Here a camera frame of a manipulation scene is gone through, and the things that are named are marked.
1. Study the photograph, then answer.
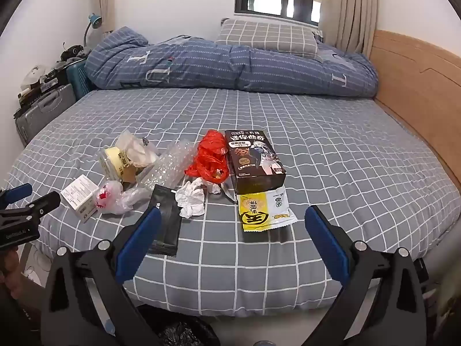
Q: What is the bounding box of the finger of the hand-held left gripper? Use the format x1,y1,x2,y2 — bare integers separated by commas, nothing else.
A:
0,183,33,206
0,191,61,224

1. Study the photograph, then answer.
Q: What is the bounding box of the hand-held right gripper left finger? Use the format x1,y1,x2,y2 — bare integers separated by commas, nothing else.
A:
40,207,161,346

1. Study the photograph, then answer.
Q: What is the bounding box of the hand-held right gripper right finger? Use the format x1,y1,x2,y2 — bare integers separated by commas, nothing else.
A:
304,205,427,346

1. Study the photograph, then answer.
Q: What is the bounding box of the black pouch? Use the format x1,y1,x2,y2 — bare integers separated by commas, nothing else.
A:
148,185,182,256

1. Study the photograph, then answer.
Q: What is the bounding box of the small white box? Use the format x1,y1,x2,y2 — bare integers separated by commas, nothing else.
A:
59,174,99,223

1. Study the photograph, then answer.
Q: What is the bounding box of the clear bag with red print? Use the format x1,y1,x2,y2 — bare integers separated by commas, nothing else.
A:
94,180,152,215

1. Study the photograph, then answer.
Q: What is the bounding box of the white tissue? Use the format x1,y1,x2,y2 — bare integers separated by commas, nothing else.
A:
175,178,207,219

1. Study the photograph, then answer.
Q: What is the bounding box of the yellow white snack packet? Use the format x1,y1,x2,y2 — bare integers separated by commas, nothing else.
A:
236,187,298,233

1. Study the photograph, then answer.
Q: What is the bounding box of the clear bubble wrap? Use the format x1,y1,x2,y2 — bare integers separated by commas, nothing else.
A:
139,140,202,191

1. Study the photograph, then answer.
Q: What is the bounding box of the round white plush toy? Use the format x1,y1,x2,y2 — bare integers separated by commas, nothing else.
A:
99,146,128,181

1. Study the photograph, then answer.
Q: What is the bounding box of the bin with black liner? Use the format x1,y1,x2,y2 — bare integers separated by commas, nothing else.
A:
144,306,220,346

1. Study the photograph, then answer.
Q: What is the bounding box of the black snack box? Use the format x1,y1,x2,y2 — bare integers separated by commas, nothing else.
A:
224,129,287,194

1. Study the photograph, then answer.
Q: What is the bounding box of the red cloth item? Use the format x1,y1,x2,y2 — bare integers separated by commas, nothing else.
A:
184,130,231,184

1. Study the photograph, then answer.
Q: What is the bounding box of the grey checked bed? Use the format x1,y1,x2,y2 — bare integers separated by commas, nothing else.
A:
0,88,461,318

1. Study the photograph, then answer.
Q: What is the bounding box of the grey suitcase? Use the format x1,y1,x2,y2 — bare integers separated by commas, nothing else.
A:
14,83,76,148

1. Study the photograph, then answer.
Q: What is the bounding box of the white bag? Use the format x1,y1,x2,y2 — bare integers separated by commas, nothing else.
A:
20,64,49,91

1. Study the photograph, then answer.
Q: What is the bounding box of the teal suitcase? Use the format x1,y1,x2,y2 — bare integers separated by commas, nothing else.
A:
66,59,94,101

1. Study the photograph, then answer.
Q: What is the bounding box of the black clutter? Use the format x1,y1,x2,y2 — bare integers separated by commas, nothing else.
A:
59,43,89,62

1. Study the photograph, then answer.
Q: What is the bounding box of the wooden headboard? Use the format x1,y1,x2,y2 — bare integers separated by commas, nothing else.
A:
369,29,461,220

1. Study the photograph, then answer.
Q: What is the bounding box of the blue desk lamp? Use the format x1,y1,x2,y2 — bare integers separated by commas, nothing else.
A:
84,12,103,49

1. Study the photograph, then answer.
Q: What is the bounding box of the blue striped duvet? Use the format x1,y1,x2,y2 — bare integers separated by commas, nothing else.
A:
84,26,379,97

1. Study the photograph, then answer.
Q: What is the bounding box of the grey checked pillow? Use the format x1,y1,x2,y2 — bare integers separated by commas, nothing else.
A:
215,18,319,58

